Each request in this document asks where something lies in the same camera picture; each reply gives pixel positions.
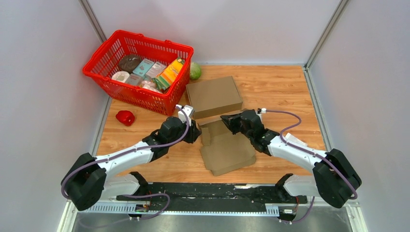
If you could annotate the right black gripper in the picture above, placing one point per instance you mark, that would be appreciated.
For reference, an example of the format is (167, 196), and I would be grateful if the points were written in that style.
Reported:
(230, 121)

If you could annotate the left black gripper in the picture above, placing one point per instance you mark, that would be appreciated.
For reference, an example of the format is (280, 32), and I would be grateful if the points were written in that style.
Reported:
(194, 133)

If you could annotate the large brown cardboard box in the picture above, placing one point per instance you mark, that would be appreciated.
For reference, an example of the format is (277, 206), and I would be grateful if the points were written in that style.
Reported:
(214, 97)

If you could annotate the small cardboard sheet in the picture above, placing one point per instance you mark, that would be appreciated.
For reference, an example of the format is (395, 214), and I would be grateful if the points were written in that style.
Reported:
(223, 152)

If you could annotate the clear plastic packet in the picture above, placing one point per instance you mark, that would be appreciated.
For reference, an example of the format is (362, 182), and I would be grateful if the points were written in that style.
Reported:
(294, 141)

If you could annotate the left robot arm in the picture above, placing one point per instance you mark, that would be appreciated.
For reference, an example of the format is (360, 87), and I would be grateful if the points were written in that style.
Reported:
(89, 177)

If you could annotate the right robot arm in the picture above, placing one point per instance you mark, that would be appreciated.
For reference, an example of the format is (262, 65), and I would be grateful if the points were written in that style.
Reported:
(332, 177)

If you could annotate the grey small box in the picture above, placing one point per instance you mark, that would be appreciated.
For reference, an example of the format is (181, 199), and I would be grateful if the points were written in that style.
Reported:
(156, 69)

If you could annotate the grey pink box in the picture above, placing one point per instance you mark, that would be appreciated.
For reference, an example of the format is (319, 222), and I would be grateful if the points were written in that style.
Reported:
(134, 80)

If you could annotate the teal small box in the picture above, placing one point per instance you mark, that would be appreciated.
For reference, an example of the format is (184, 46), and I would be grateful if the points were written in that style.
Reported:
(144, 66)

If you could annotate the green carton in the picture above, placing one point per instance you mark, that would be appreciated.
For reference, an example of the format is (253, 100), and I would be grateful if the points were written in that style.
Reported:
(162, 86)

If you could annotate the pink white packet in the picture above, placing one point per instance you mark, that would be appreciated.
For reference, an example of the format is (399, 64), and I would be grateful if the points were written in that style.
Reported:
(150, 86)

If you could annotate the red bell pepper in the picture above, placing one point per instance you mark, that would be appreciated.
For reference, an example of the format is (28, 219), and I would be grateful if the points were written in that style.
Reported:
(125, 117)

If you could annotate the yellow orange juice carton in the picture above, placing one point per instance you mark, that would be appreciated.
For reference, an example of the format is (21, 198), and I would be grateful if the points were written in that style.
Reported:
(171, 72)

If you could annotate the green cabbage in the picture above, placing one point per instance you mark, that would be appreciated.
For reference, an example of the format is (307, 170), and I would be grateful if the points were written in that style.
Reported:
(195, 71)

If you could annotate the white round roll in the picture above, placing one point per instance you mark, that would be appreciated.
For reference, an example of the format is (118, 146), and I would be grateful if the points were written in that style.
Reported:
(121, 76)

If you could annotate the red plastic shopping basket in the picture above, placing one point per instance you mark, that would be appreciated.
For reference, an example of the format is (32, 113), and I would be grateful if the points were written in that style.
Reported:
(104, 64)

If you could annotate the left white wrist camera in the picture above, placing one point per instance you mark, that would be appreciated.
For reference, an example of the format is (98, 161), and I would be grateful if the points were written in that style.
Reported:
(185, 113)

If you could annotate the aluminium frame post left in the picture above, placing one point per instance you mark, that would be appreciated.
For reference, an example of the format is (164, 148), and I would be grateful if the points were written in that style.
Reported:
(93, 20)

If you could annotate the aluminium frame post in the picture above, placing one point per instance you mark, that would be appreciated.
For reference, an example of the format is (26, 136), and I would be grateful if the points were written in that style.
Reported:
(93, 20)
(327, 31)

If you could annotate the aluminium frame post right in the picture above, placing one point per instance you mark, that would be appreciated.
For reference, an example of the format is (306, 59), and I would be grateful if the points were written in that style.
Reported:
(327, 31)

